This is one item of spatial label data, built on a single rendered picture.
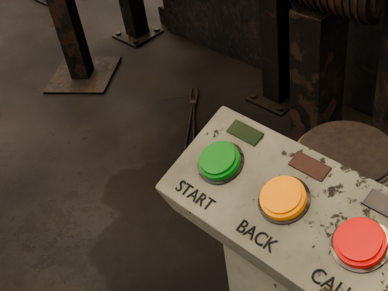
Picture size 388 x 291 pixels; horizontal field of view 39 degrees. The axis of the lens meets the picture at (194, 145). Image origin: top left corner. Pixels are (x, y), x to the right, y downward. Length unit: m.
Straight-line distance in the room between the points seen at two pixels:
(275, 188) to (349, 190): 0.06
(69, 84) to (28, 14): 0.59
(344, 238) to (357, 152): 0.22
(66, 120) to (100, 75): 0.22
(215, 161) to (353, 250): 0.15
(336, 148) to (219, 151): 0.18
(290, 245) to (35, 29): 1.82
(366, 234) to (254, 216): 0.10
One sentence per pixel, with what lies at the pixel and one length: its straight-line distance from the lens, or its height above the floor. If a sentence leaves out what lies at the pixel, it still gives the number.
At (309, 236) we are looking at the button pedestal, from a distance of 0.47.
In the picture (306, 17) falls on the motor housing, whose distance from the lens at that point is 1.14.
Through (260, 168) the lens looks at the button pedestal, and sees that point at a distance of 0.51.
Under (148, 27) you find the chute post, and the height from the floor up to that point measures 0.01.
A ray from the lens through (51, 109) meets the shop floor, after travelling 1.72.
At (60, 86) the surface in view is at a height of 0.01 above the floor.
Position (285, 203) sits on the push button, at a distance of 0.47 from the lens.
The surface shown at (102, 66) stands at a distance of 1.84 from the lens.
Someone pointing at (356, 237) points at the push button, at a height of 0.61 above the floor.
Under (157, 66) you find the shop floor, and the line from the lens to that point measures 1.79.
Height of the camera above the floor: 0.96
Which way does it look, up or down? 41 degrees down
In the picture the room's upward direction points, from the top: 9 degrees counter-clockwise
